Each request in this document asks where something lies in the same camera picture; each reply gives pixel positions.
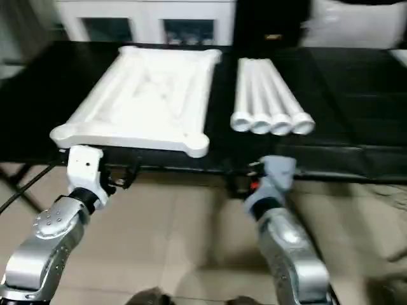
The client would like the white plastic table top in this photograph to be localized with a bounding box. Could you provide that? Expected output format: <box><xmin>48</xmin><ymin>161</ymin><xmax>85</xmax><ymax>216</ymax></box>
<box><xmin>49</xmin><ymin>45</ymin><xmax>223</xmax><ymax>159</ymax></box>

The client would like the white plastic table leg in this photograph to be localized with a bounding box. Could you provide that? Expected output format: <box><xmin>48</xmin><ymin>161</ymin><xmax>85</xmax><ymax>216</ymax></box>
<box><xmin>246</xmin><ymin>57</ymin><xmax>276</xmax><ymax>135</ymax></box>
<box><xmin>230</xmin><ymin>57</ymin><xmax>255</xmax><ymax>133</ymax></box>
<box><xmin>254</xmin><ymin>57</ymin><xmax>295</xmax><ymax>135</ymax></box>
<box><xmin>262</xmin><ymin>57</ymin><xmax>316</xmax><ymax>136</ymax></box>

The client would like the dark round robot body part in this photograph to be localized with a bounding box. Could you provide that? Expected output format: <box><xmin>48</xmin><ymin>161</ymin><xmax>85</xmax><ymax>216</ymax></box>
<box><xmin>127</xmin><ymin>287</ymin><xmax>198</xmax><ymax>305</ymax></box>

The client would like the black work mat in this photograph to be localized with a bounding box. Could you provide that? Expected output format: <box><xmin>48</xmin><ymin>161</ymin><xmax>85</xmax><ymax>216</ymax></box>
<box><xmin>0</xmin><ymin>39</ymin><xmax>407</xmax><ymax>185</ymax></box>

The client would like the black speaker with gold label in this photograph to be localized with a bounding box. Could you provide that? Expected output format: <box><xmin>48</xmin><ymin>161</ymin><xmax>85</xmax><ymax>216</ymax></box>
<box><xmin>233</xmin><ymin>0</ymin><xmax>311</xmax><ymax>47</ymax></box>

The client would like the white sideboard with glass doors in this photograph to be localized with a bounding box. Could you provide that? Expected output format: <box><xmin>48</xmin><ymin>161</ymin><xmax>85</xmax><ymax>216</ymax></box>
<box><xmin>55</xmin><ymin>0</ymin><xmax>236</xmax><ymax>47</ymax></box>

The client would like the grey cushion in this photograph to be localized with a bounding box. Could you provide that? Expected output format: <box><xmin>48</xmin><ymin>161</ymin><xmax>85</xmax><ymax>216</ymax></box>
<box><xmin>305</xmin><ymin>0</ymin><xmax>407</xmax><ymax>50</ymax></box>

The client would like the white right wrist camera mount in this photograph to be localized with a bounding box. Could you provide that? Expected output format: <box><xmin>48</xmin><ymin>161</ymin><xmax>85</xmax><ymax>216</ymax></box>
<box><xmin>243</xmin><ymin>155</ymin><xmax>298</xmax><ymax>217</ymax></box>

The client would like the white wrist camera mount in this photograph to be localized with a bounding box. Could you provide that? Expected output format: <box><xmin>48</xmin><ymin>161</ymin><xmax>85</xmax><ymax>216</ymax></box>
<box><xmin>66</xmin><ymin>145</ymin><xmax>109</xmax><ymax>212</ymax></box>
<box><xmin>243</xmin><ymin>155</ymin><xmax>298</xmax><ymax>217</ymax></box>

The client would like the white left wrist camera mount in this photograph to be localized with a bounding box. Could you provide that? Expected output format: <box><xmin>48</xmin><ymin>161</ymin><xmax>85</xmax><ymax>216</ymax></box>
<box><xmin>66</xmin><ymin>145</ymin><xmax>109</xmax><ymax>212</ymax></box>

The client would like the black metal frame leg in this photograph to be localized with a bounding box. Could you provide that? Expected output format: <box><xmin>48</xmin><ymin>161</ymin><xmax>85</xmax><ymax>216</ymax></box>
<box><xmin>0</xmin><ymin>165</ymin><xmax>44</xmax><ymax>214</ymax></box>

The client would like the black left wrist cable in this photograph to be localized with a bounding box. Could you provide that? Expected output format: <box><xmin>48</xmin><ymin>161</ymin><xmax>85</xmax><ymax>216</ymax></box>
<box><xmin>0</xmin><ymin>160</ymin><xmax>63</xmax><ymax>217</ymax></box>

